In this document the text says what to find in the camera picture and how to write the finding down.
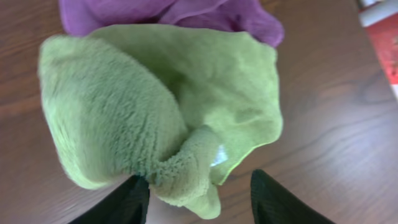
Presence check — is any green microfiber cloth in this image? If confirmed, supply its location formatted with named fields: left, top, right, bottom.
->
left=38, top=24, right=283, bottom=220

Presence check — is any purple microfiber cloth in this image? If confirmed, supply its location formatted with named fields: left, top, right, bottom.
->
left=58, top=0, right=284, bottom=47

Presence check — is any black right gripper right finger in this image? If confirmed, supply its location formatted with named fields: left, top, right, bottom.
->
left=251, top=169, right=334, bottom=224

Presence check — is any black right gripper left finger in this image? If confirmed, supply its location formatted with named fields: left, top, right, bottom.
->
left=70, top=175, right=150, bottom=224

